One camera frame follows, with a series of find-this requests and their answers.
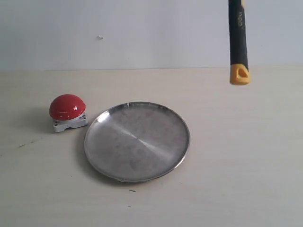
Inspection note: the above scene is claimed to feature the yellow black claw hammer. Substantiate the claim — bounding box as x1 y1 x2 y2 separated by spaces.
228 0 250 85

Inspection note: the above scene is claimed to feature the red dome push button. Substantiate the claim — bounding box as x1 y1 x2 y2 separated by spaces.
49 94 88 133

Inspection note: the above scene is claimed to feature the round steel plate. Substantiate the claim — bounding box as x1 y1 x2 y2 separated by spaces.
84 101 190 183

